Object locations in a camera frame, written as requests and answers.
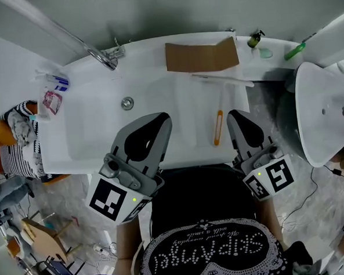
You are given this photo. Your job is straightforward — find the black floor cable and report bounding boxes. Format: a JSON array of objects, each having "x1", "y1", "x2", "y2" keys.
[{"x1": 275, "y1": 165, "x2": 322, "y2": 230}]

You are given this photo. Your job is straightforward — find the white wall ledge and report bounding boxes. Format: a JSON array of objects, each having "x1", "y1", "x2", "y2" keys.
[{"x1": 237, "y1": 30, "x2": 344, "y2": 83}]

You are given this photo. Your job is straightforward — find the pink packet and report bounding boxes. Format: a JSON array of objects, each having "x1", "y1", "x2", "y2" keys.
[{"x1": 42, "y1": 89, "x2": 64, "y2": 115}]

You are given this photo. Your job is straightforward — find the white bathtub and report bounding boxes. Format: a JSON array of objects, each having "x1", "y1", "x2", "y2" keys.
[{"x1": 35, "y1": 30, "x2": 254, "y2": 178}]

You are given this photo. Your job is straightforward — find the person's left forearm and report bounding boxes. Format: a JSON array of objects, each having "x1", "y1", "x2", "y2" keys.
[{"x1": 115, "y1": 220, "x2": 145, "y2": 275}]

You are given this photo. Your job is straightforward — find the white oval basin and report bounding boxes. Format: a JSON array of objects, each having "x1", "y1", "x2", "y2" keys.
[{"x1": 292, "y1": 59, "x2": 344, "y2": 170}]

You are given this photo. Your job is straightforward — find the grey crumpled cloth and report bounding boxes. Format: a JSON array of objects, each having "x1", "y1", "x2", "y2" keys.
[{"x1": 6, "y1": 109, "x2": 38, "y2": 149}]

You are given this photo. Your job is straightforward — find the person in black shirt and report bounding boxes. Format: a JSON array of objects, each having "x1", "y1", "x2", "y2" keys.
[{"x1": 83, "y1": 159, "x2": 314, "y2": 275}]

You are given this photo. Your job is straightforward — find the white teal tube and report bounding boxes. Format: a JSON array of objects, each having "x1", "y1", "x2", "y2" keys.
[{"x1": 28, "y1": 112, "x2": 52, "y2": 123}]

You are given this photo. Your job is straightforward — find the person's right forearm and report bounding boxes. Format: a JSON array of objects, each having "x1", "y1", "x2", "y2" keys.
[{"x1": 254, "y1": 197, "x2": 284, "y2": 245}]

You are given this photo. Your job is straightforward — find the bright green bottle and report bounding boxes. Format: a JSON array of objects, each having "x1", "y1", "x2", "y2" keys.
[{"x1": 283, "y1": 42, "x2": 307, "y2": 61}]

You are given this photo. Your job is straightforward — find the black white knit cloth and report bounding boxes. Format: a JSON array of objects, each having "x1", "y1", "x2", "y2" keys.
[{"x1": 0, "y1": 99, "x2": 52, "y2": 183}]

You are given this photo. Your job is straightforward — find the pale green soap dish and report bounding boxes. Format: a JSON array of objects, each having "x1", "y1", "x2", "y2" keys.
[{"x1": 258, "y1": 46, "x2": 274, "y2": 60}]

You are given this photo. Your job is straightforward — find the chrome faucet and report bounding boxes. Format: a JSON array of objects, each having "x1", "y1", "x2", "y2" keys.
[{"x1": 84, "y1": 37, "x2": 127, "y2": 73}]

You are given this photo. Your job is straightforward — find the brown cardboard sheet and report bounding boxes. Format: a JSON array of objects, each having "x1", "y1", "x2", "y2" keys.
[{"x1": 164, "y1": 36, "x2": 241, "y2": 75}]

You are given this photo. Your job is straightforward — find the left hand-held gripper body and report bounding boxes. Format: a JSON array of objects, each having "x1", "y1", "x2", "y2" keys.
[{"x1": 82, "y1": 150, "x2": 168, "y2": 227}]

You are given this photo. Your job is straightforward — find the clear plastic wrapper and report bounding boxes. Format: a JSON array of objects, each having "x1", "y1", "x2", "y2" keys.
[{"x1": 34, "y1": 67, "x2": 59, "y2": 81}]

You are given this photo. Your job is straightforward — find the white blue toothpaste tube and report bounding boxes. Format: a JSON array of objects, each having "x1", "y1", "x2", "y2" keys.
[{"x1": 44, "y1": 72, "x2": 70, "y2": 92}]

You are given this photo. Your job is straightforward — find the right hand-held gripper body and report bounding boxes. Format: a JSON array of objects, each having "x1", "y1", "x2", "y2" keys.
[{"x1": 233, "y1": 142, "x2": 297, "y2": 203}]

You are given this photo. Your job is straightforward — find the dark green pump bottle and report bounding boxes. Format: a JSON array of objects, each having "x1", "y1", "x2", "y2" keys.
[{"x1": 246, "y1": 29, "x2": 266, "y2": 49}]

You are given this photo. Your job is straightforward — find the chrome sink drain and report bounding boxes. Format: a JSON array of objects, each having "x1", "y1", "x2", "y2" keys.
[{"x1": 120, "y1": 96, "x2": 135, "y2": 111}]

